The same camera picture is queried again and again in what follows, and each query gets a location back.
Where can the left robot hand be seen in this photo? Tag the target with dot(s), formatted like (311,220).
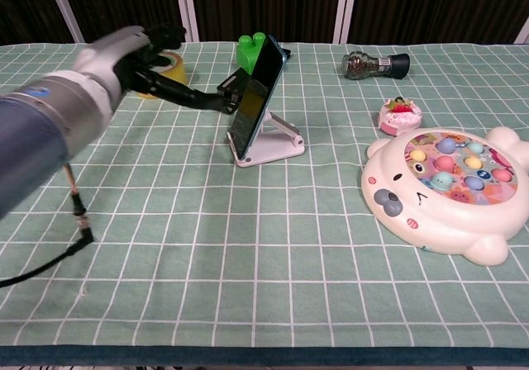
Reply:
(107,56)

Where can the black smartphone with blue edge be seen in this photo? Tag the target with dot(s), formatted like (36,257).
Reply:
(258,93)

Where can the white folding phone stand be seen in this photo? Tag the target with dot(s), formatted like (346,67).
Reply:
(277,145)

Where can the yellow packing tape roll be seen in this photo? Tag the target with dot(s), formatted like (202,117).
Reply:
(175,72)

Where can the green toy building block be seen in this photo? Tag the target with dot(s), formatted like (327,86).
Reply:
(247,54)

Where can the glass spice grinder bottle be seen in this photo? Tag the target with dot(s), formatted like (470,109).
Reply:
(359,65)

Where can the green checkered tablecloth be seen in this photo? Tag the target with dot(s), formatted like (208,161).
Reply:
(264,271)

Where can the pink toy cake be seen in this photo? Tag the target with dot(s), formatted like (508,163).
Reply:
(398,118)

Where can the white bear whack-a-mole toy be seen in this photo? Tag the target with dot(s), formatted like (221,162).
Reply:
(438,225)

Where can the white frame post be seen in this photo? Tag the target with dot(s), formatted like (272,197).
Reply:
(66,10)
(187,6)
(345,6)
(523,34)

